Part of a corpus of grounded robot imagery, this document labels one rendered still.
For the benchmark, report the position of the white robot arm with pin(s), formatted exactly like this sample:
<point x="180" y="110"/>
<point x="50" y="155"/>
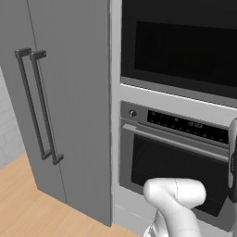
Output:
<point x="179" y="197"/>

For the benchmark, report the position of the grey fridge door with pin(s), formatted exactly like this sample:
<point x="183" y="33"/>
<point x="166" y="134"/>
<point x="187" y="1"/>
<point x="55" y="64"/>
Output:
<point x="17" y="108"/>
<point x="77" y="117"/>

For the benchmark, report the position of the oven door with window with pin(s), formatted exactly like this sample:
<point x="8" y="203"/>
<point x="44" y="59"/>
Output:
<point x="166" y="160"/>

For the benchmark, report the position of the black microwave oven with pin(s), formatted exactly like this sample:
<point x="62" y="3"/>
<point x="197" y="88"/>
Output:
<point x="182" y="46"/>

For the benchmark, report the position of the pale grey cabinet housing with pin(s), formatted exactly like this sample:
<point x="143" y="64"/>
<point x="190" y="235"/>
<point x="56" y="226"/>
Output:
<point x="114" y="123"/>

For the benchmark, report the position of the round oven knob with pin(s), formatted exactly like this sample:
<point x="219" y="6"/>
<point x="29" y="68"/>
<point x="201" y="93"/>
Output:
<point x="132" y="113"/>

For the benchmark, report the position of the steel built-in oven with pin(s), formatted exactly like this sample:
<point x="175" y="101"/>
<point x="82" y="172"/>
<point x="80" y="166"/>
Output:
<point x="172" y="145"/>

